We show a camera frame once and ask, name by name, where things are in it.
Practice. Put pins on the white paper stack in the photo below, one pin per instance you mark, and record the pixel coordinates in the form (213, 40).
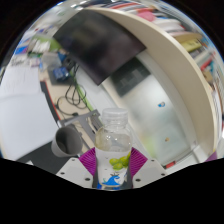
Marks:
(23, 120)

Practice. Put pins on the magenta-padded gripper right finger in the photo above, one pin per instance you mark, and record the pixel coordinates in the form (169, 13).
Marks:
(148, 170)

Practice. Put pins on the black computer monitor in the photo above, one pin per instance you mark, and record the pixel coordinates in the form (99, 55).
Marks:
(100, 43)

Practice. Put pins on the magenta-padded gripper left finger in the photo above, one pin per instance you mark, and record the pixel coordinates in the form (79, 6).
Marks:
(74, 171)

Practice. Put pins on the black desk mat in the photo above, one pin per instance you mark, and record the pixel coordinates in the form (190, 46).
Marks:
(46, 156)

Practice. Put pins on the blue electronic box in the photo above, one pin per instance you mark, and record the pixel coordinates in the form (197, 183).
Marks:
(61, 73)

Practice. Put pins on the translucent plastic box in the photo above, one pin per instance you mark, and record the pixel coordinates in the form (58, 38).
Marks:
(51, 60)

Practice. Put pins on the blue sticker on glass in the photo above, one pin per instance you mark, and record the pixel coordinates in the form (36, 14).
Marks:
(161, 104)

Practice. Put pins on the clear plastic drink bottle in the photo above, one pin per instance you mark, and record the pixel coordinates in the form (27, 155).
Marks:
(113, 143)

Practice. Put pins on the grey cup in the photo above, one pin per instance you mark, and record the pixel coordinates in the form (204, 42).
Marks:
(66, 141)

